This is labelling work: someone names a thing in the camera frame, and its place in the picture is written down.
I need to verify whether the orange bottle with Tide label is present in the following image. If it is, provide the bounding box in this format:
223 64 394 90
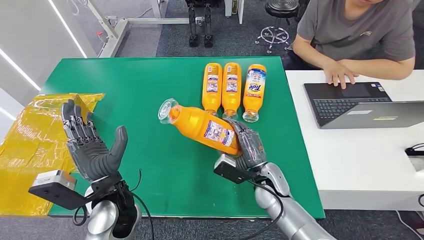
242 63 267 124

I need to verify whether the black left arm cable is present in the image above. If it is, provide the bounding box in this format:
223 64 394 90
72 168 156 240

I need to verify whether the black round stool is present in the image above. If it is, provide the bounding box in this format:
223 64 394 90
254 0 301 55

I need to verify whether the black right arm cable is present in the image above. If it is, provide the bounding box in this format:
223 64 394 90
246 178 286 240

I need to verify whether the black humanoid robot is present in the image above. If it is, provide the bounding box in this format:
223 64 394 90
184 0 215 49

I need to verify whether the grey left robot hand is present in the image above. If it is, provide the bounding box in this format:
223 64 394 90
61 99 129 183

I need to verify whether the white metal gantry frame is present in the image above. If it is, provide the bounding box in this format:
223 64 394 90
67 0 190 59

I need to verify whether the person's right hand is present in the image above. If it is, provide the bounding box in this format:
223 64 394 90
322 61 360 90

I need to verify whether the white wall light strip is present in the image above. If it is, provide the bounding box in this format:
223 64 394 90
47 0 88 59

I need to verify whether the white table leg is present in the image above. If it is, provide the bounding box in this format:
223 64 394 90
224 0 245 25

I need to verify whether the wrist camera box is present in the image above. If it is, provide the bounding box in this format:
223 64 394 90
213 153 263 185
28 170 87 211

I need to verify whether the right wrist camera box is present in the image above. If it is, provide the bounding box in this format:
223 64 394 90
213 153 263 185

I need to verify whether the white desk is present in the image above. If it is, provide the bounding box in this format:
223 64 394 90
284 68 424 212

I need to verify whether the green table mat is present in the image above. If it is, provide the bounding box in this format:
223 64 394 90
39 56 326 220

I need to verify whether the black power plug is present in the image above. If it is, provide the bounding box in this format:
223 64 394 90
404 143 424 157

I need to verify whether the dark grey laptop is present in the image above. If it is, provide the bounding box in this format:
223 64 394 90
302 81 424 130

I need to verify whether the yellow taped cardboard box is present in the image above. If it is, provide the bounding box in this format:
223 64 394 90
0 93 106 218

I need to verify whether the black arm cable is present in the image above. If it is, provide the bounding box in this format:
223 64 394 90
72 168 156 240
246 178 286 240

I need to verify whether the orange detergent bottle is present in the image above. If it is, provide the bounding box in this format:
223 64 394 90
157 97 243 157
201 62 223 117
221 62 242 121

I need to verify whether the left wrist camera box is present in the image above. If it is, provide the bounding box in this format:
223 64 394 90
28 170 87 211

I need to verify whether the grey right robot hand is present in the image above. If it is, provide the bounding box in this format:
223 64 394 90
218 118 269 171

